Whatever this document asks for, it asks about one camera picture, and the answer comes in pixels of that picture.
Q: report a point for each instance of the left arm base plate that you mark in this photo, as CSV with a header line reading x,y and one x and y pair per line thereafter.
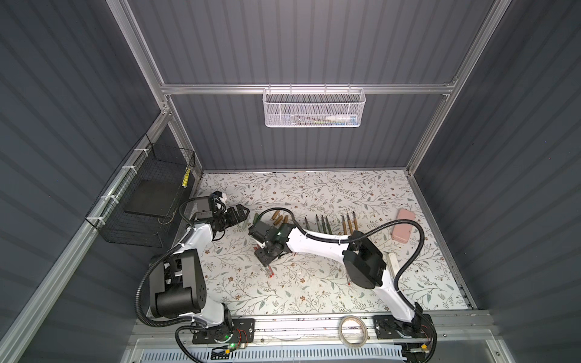
x,y
232,331

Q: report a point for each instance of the white wire mesh basket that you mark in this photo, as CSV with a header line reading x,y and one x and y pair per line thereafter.
x,y
304,108

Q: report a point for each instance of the black wire basket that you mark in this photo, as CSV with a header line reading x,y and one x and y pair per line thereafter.
x,y
141,206

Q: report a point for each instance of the floral patterned table mat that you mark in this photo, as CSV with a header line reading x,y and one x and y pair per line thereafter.
x,y
303,283

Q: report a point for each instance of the pink eraser block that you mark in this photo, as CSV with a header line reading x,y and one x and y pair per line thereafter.
x,y
402,232

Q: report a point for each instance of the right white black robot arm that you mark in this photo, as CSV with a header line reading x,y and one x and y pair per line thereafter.
x,y
364,263

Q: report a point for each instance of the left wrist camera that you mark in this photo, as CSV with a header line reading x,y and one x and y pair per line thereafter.
x,y
219,197

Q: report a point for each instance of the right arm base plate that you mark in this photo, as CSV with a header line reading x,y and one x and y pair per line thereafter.
x,y
387,327

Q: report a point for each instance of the clear tape roll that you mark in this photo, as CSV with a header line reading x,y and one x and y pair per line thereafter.
x,y
352,332

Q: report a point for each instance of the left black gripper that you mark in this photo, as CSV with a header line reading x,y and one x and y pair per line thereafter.
x,y
234,215

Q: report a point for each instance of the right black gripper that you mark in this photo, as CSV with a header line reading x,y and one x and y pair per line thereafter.
x,y
268,250

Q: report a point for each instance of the white eraser stick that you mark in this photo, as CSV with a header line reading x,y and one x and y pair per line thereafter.
x,y
393,264

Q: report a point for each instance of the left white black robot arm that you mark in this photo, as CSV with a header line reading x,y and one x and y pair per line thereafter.
x,y
174,290

